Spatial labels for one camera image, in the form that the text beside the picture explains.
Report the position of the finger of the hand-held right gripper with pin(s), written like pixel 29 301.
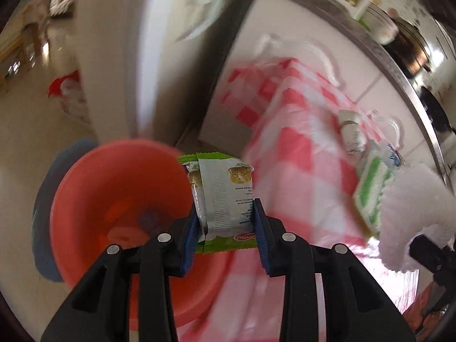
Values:
pixel 433 256

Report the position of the pink plastic bin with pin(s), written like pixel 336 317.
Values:
pixel 107 185

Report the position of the white bowl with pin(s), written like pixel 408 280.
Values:
pixel 384 26

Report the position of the white refrigerator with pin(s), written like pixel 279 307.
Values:
pixel 117 60

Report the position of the white tissue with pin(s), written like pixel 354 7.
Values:
pixel 409 213

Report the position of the red white checkered tablecloth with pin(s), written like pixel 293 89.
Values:
pixel 302 149

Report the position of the white basket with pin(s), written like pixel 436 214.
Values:
pixel 76 105

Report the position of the steel kitchen countertop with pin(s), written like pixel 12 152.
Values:
pixel 392 64

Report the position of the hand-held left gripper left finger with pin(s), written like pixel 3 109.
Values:
pixel 188 244

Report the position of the white kitchen cabinet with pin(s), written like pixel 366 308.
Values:
pixel 285 25

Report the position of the crumpled white wrapper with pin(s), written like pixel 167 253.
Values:
pixel 351 131

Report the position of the green white striped packet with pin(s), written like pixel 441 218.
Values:
pixel 372 188

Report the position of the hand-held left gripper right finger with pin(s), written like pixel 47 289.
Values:
pixel 263 244

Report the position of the black cooking pot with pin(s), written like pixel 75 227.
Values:
pixel 409 50

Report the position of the black wok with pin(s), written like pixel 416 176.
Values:
pixel 436 108

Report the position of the green snack packet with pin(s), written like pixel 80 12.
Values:
pixel 228 192

